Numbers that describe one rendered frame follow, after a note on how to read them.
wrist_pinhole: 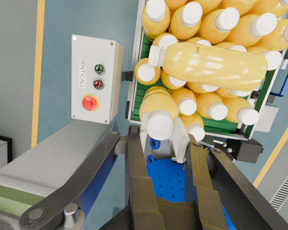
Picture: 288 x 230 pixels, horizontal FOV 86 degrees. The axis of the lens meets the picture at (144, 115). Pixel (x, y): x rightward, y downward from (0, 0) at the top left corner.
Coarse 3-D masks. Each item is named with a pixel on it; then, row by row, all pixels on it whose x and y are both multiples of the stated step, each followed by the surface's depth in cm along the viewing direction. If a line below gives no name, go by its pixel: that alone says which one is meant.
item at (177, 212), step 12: (168, 204) 8; (180, 204) 8; (192, 204) 8; (120, 216) 7; (168, 216) 7; (180, 216) 7; (192, 216) 8; (108, 228) 6; (120, 228) 6; (168, 228) 7; (180, 228) 7; (192, 228) 7
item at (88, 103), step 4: (88, 96) 37; (84, 100) 37; (88, 100) 37; (92, 100) 37; (84, 104) 37; (88, 104) 37; (92, 104) 37; (96, 104) 38; (84, 108) 38; (88, 108) 38; (92, 108) 37
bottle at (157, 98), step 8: (152, 88) 37; (160, 88) 35; (144, 96) 33; (152, 96) 27; (160, 96) 26; (168, 96) 27; (144, 104) 26; (152, 104) 24; (160, 104) 24; (168, 104) 25; (152, 112) 23; (168, 112) 23; (176, 112) 25
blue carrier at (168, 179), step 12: (156, 168) 50; (168, 168) 51; (180, 168) 52; (156, 180) 45; (168, 180) 46; (180, 180) 47; (156, 192) 41; (168, 192) 41; (180, 192) 42; (228, 216) 37
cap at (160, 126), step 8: (160, 112) 22; (152, 120) 21; (160, 120) 21; (168, 120) 21; (152, 128) 22; (160, 128) 21; (168, 128) 21; (152, 136) 22; (160, 136) 22; (168, 136) 22
